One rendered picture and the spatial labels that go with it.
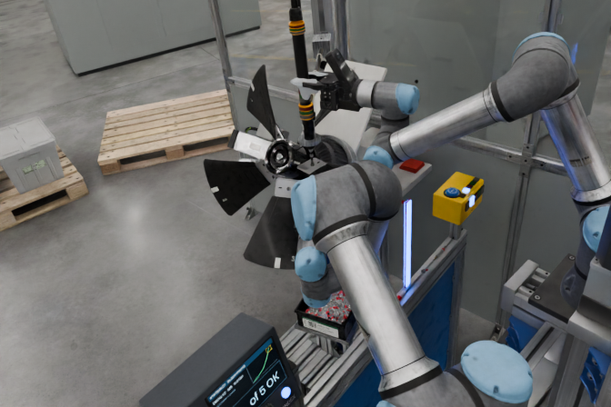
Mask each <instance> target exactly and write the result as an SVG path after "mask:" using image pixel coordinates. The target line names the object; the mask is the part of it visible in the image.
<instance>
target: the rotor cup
mask: <svg viewBox="0 0 611 407"><path fill-rule="evenodd" d="M291 142H292V141H291ZM291 142H290V141H289V140H287V139H277V140H275V141H273V142H272V143H271V144H270V145H269V146H268V148H267V150H266V152H265V166H266V168H267V170H268V171H269V172H270V173H272V174H275V175H278V176H279V175H282V176H284V177H285V178H286V179H294V180H300V181H301V180H303V179H306V178H307V177H305V176H303V175H301V174H297V173H296V172H297V171H299V169H297V166H298V165H300V164H302V163H304V162H306V161H308V160H310V159H311V157H310V152H309V149H307V148H306V146H303V148H301V147H300V145H301V144H299V143H297V144H296V143H295V144H294V143H291ZM312 153H313V158H317V159H319V157H318V153H317V151H316V149H315V148H314V149H313V152H312ZM278 154H281V155H282V158H281V159H280V160H278V159H277V158H276V156H277V155H278ZM294 161H296V162H299V163H300V164H294Z"/></svg>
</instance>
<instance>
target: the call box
mask: <svg viewBox="0 0 611 407"><path fill-rule="evenodd" d="M474 178H475V177H474V176H471V175H467V174H462V173H459V172H455V173H454V174H453V175H452V176H451V177H450V178H449V179H448V180H447V181H446V182H445V183H444V184H443V185H442V186H441V187H440V188H439V189H438V190H437V191H436V192H435V193H434V197H433V216H435V217H438V218H441V219H443V220H446V221H448V222H450V223H455V224H457V225H461V224H462V222H463V221H464V220H465V219H466V218H467V217H468V215H469V214H471V213H472V212H473V211H474V210H475V208H476V207H477V206H478V205H479V204H480V203H481V202H482V195H481V196H480V197H479V198H478V199H477V200H476V201H475V202H474V204H473V205H472V206H469V209H468V210H467V211H466V212H465V208H466V203H467V202H468V201H470V198H471V197H472V196H473V195H474V194H475V193H476V192H477V191H478V189H479V188H480V187H481V186H482V185H483V184H484V180H483V179H480V180H479V181H478V182H477V183H476V184H475V185H473V188H472V189H470V191H469V192H468V193H465V192H462V191H463V189H464V188H466V186H467V185H468V184H469V183H470V182H471V181H473V179H474ZM450 187H454V188H456V189H458V190H459V194H461V193H462V194H466V197H465V198H461V197H458V196H449V195H447V194H446V189H447V188H450Z"/></svg>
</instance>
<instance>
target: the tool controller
mask: <svg viewBox="0 0 611 407"><path fill-rule="evenodd" d="M285 385H288V386H289V387H290V389H291V392H290V394H289V396H288V397H287V398H286V399H282V398H281V397H280V392H281V389H282V388H283V387H284V386H285ZM301 394H302V393H301V391H300V388H299V386H298V383H297V381H296V379H295V376H294V373H293V371H292V369H291V366H290V364H289V361H288V360H287V357H286V355H285V351H284V349H283V346H282V344H281V342H280V340H279V338H278V335H277V333H276V330H275V327H274V326H273V325H271V324H269V323H265V322H263V321H260V320H258V319H256V318H254V317H252V316H250V315H247V314H245V313H239V314H238V315H237V316H236V317H235V318H234V319H233V320H232V321H231V322H229V323H228V324H227V325H226V326H225V327H223V328H222V329H221V330H220V331H219V332H218V333H216V334H215V335H214V336H213V337H212V338H210V339H209V340H208V341H207V342H206V343H205V344H203V345H202V346H201V347H200V348H199V349H198V350H196V351H195V352H194V353H193V354H192V355H190V356H189V357H188V358H187V359H186V360H185V361H183V362H182V363H181V364H180V365H179V366H178V367H176V368H175V369H174V370H173V371H172V372H170V373H169V374H168V375H167V376H166V377H165V378H164V379H163V380H162V381H161V382H160V383H159V384H157V385H156V386H155V387H154V388H153V389H152V390H150V391H149V392H148V393H147V394H146V395H144V396H143V397H142V398H141V399H140V400H139V401H138V402H139V405H140V407H233V406H234V405H235V404H236V403H237V402H238V401H240V402H241V404H242V406H243V407H265V406H266V405H267V404H268V403H271V404H273V406H274V407H291V406H292V405H293V404H294V403H295V401H296V400H297V399H298V398H299V397H300V396H301Z"/></svg>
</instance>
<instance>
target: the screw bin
mask: <svg viewBox="0 0 611 407"><path fill-rule="evenodd" d="M307 308H308V305H307V304H306V303H305V302H304V298H302V300H301V301H300V303H299V304H298V305H297V307H296V308H295V309H294V311H295V313H296V316H297V321H298V325H300V326H303V327H305V328H308V329H311V330H314V331H317V332H319V333H323V334H326V335H329V336H332V337H335V338H337V339H340V340H343V341H345V340H346V338H347V337H348V335H349V333H350V332H351V330H352V328H353V326H354V324H355V322H356V318H355V316H354V314H353V311H351V313H350V314H349V315H348V317H347V319H346V322H345V324H340V323H335V322H332V321H329V320H327V319H324V318H321V317H318V316H315V315H313V314H310V313H305V311H306V309H307Z"/></svg>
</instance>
